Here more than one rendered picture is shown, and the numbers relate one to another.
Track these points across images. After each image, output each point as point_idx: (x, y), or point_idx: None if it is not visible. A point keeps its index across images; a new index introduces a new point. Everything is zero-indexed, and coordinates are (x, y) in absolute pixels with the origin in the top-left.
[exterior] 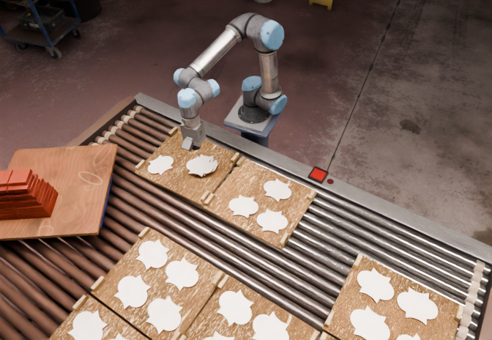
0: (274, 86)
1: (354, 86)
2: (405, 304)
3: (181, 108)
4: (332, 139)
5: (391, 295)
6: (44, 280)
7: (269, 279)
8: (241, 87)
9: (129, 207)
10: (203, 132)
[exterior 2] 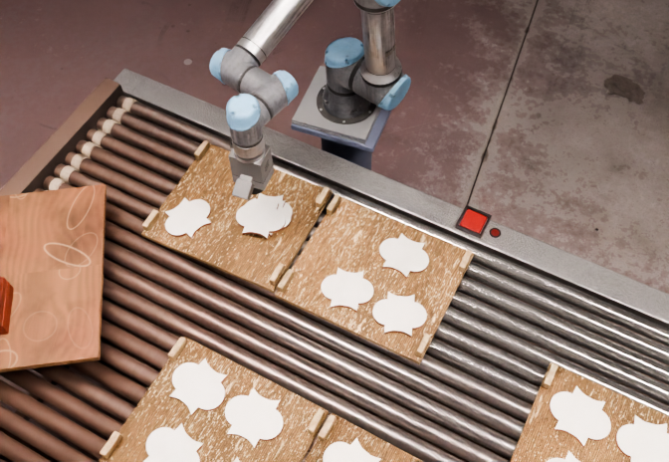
0: (389, 62)
1: (519, 10)
2: (629, 444)
3: (235, 130)
4: (480, 120)
5: (606, 431)
6: (11, 443)
7: (402, 416)
8: (300, 20)
9: (142, 302)
10: (271, 164)
